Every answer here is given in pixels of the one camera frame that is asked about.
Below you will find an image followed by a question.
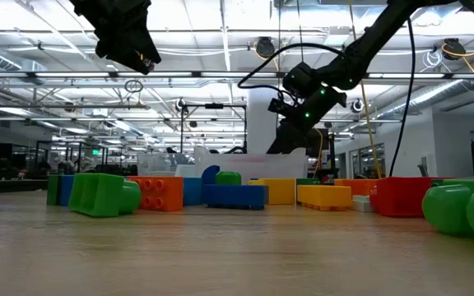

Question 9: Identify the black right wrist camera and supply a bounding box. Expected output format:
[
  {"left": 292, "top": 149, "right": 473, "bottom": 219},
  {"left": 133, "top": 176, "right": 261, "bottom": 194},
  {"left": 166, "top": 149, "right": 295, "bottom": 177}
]
[{"left": 267, "top": 97, "right": 300, "bottom": 121}]

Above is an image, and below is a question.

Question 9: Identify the yellow toy block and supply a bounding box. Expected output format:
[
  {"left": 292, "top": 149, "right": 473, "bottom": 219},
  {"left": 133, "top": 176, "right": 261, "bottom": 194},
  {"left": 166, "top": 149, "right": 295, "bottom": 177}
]
[{"left": 248, "top": 177, "right": 297, "bottom": 206}]

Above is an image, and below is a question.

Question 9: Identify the yellow-orange toy brick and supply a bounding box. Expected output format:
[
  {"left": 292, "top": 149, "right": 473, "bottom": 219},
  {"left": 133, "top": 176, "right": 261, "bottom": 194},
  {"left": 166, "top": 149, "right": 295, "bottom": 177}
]
[{"left": 296, "top": 184, "right": 353, "bottom": 212}]

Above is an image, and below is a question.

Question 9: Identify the black background frame rig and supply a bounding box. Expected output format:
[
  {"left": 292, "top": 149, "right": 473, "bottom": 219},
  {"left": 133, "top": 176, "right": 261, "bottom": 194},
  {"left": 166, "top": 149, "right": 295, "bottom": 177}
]
[{"left": 179, "top": 103, "right": 249, "bottom": 156}]

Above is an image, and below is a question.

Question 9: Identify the black coiled hanging cable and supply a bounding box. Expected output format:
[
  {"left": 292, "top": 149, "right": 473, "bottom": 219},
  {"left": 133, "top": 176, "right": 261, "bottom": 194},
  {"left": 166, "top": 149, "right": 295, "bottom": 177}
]
[{"left": 295, "top": 0, "right": 305, "bottom": 62}]

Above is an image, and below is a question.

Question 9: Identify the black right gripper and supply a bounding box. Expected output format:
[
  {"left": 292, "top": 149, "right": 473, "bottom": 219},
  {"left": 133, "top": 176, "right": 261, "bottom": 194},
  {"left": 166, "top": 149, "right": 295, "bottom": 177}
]
[{"left": 266, "top": 118, "right": 318, "bottom": 155}]

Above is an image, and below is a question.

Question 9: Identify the clear plastic bin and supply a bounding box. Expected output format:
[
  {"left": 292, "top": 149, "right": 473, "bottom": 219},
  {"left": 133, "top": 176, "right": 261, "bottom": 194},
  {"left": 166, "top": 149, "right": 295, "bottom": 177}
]
[
  {"left": 137, "top": 152, "right": 198, "bottom": 178},
  {"left": 193, "top": 146, "right": 309, "bottom": 180}
]

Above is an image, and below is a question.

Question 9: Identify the yellow hanging cable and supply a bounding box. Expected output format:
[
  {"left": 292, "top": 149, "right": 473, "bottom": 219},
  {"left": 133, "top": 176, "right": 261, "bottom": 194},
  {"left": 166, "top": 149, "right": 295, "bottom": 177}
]
[{"left": 347, "top": 0, "right": 384, "bottom": 180}]

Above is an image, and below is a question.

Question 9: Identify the small blue toy block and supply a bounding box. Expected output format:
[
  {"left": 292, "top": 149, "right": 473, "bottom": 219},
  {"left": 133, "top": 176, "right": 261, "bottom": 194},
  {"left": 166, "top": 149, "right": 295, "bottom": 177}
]
[{"left": 200, "top": 164, "right": 221, "bottom": 186}]

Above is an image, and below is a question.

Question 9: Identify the pale blue toy plate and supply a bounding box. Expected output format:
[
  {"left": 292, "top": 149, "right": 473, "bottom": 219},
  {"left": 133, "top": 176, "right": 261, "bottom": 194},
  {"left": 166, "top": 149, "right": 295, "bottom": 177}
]
[{"left": 351, "top": 194, "right": 374, "bottom": 214}]

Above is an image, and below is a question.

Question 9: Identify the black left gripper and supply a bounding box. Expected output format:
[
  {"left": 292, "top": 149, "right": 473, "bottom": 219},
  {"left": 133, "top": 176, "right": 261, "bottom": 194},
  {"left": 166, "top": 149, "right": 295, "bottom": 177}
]
[{"left": 70, "top": 0, "right": 162, "bottom": 76}]

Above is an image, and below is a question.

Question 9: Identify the red toy block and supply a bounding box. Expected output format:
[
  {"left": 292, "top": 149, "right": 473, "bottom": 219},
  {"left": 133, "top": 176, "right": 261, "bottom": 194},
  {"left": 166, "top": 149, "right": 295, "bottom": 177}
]
[{"left": 369, "top": 176, "right": 435, "bottom": 219}]

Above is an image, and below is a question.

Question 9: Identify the orange toy block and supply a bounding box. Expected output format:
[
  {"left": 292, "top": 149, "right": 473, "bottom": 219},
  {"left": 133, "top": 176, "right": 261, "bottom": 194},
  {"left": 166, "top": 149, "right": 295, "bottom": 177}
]
[{"left": 334, "top": 178, "right": 381, "bottom": 197}]

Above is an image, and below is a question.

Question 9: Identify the blue studded toy brick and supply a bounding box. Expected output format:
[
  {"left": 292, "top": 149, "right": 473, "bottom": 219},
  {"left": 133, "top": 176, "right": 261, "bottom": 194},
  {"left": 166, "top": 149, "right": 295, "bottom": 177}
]
[{"left": 202, "top": 183, "right": 266, "bottom": 211}]

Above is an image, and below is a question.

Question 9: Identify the white building column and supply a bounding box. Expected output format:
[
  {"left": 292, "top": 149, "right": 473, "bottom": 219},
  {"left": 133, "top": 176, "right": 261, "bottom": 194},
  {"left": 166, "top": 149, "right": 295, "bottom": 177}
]
[{"left": 246, "top": 85, "right": 280, "bottom": 156}]

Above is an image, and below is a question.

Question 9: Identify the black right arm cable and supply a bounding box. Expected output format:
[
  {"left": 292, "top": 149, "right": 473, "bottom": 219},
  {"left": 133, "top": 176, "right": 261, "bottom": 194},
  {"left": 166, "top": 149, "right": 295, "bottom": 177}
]
[{"left": 388, "top": 18, "right": 417, "bottom": 178}]

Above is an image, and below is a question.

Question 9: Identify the black background monitor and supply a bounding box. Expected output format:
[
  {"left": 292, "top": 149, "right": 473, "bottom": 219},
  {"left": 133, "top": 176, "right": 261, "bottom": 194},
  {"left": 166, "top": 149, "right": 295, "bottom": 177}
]
[{"left": 306, "top": 126, "right": 331, "bottom": 157}]

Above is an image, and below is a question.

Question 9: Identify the orange studded toy brick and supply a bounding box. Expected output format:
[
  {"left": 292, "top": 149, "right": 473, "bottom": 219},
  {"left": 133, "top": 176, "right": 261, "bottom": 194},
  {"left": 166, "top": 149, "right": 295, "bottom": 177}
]
[{"left": 126, "top": 176, "right": 185, "bottom": 213}]

